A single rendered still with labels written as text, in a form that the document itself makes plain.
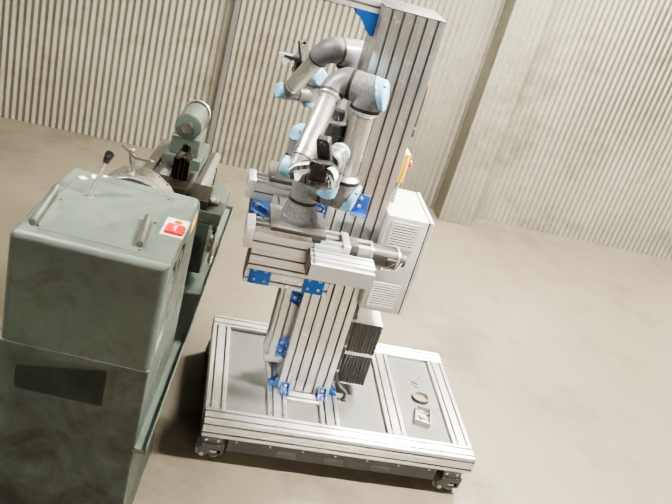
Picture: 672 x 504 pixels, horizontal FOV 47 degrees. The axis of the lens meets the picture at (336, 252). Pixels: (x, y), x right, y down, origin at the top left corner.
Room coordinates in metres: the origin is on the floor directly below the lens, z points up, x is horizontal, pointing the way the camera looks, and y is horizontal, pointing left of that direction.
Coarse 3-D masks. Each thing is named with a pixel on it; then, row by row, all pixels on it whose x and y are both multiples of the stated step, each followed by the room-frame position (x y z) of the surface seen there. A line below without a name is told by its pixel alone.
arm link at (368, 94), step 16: (352, 80) 2.77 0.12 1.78; (368, 80) 2.77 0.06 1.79; (384, 80) 2.79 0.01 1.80; (352, 96) 2.76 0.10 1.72; (368, 96) 2.75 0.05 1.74; (384, 96) 2.75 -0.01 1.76; (352, 112) 2.79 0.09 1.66; (368, 112) 2.75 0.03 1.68; (352, 128) 2.77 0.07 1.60; (368, 128) 2.78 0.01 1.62; (352, 144) 2.76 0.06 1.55; (352, 160) 2.76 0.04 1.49; (352, 176) 2.77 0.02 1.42; (352, 192) 2.76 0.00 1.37; (336, 208) 2.77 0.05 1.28
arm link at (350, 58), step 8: (344, 40) 3.33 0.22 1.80; (352, 40) 3.36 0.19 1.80; (360, 40) 3.40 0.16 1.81; (352, 48) 3.32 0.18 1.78; (360, 48) 3.35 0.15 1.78; (344, 56) 3.30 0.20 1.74; (352, 56) 3.32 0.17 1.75; (336, 64) 3.37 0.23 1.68; (344, 64) 3.33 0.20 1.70; (352, 64) 3.33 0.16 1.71; (344, 104) 3.35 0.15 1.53
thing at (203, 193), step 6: (192, 186) 3.28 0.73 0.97; (198, 186) 3.30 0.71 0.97; (204, 186) 3.32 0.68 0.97; (192, 192) 3.21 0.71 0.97; (198, 192) 3.23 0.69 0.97; (204, 192) 3.25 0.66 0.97; (210, 192) 3.27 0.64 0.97; (198, 198) 3.17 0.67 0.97; (204, 198) 3.19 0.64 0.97; (204, 204) 3.16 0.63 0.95
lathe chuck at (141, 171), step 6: (120, 168) 2.69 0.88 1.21; (126, 168) 2.68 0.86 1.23; (138, 168) 2.69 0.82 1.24; (144, 168) 2.71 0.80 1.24; (108, 174) 2.69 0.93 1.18; (114, 174) 2.63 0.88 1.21; (138, 174) 2.63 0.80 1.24; (144, 174) 2.65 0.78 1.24; (150, 174) 2.68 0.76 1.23; (156, 174) 2.71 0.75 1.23; (150, 180) 2.63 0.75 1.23; (156, 180) 2.66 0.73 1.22; (162, 186) 2.66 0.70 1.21; (168, 186) 2.71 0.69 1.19
